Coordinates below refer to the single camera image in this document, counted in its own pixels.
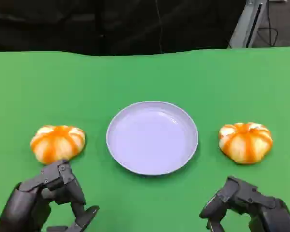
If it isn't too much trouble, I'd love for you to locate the black floor cable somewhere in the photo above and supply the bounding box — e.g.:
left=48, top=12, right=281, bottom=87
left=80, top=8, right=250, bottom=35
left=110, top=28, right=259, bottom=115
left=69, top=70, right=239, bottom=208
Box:
left=258, top=14, right=281, bottom=47

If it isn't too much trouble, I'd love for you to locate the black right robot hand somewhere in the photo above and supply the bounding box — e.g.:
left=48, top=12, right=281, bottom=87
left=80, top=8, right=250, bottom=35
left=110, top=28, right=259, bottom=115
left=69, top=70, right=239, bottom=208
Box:
left=199, top=176, right=290, bottom=232

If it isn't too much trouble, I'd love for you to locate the black backdrop curtain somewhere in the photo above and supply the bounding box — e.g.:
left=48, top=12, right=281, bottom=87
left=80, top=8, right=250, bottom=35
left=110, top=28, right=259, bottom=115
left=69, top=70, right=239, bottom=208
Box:
left=0, top=0, right=247, bottom=56

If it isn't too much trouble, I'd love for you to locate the orange and white bread roll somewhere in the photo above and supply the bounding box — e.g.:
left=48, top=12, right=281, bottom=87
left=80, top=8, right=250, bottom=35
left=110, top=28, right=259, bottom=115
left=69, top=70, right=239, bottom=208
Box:
left=30, top=125, right=86, bottom=166
left=218, top=122, right=273, bottom=165

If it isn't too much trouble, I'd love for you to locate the green table cloth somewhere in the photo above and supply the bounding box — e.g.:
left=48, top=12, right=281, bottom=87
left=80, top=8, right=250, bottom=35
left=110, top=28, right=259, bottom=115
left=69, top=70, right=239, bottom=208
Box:
left=0, top=45, right=290, bottom=232

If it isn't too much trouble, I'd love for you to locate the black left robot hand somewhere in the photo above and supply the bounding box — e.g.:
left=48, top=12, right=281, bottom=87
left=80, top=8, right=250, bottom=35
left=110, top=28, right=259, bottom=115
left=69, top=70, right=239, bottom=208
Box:
left=0, top=159, right=100, bottom=232

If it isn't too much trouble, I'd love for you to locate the lilac plate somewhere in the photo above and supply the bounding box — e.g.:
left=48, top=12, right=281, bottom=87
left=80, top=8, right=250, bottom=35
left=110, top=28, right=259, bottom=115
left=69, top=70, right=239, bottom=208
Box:
left=106, top=101, right=199, bottom=176

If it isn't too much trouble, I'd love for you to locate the grey metal stand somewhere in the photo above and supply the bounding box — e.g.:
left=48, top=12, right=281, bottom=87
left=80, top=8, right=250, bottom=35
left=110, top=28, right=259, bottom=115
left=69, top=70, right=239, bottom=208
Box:
left=228, top=0, right=268, bottom=49

